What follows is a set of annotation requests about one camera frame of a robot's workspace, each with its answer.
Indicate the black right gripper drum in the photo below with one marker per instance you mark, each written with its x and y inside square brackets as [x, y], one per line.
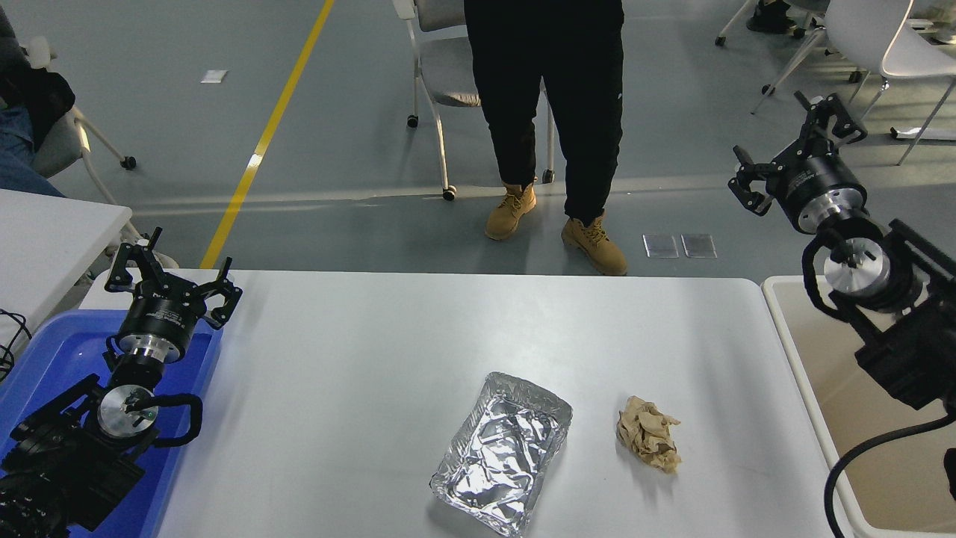
[818, 179]

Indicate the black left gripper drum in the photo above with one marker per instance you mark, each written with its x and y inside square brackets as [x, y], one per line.
[160, 317]

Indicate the tan paper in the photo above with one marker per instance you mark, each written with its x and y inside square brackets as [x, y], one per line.
[648, 435]

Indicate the silver foil tray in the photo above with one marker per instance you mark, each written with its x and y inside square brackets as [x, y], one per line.
[502, 452]

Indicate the white castor chair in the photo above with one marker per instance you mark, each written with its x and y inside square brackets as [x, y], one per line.
[792, 63]

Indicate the metal floor plate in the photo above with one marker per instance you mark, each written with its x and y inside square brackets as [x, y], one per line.
[699, 246]
[661, 246]

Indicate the white stand foot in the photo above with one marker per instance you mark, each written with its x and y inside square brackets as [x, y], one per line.
[926, 134]

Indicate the white shell chair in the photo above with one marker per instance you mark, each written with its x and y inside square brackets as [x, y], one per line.
[866, 30]

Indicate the blue plastic tray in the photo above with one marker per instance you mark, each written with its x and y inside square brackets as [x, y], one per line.
[60, 359]

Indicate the white side table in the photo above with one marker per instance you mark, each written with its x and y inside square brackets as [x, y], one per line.
[45, 239]

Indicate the distant person's black shoe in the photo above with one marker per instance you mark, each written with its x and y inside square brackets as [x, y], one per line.
[769, 19]

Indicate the white-framed castor chair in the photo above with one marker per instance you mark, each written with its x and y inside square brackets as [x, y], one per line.
[63, 142]

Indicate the seated person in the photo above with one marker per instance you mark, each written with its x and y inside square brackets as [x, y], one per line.
[19, 149]

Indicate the standing person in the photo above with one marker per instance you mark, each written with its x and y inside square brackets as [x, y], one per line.
[545, 90]

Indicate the large pale bin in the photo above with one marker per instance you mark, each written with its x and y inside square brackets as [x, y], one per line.
[844, 418]

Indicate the grey castor chair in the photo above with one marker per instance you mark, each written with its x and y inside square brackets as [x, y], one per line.
[444, 75]

